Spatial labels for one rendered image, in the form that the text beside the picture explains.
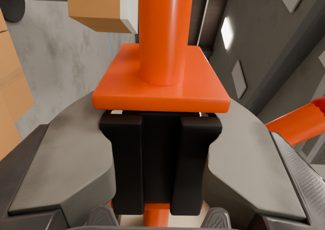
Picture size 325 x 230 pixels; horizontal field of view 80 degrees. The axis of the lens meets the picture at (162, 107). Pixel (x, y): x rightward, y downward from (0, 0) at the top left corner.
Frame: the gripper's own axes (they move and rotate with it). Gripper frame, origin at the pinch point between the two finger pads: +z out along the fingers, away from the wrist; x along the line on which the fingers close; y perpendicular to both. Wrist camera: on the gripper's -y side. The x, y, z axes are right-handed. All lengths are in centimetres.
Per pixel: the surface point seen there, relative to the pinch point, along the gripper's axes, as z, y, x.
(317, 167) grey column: 111, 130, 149
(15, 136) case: 21.0, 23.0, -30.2
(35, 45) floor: 188, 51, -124
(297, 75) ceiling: 348, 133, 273
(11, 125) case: 21.3, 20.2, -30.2
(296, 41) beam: 337, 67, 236
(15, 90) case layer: 75, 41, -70
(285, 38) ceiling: 432, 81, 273
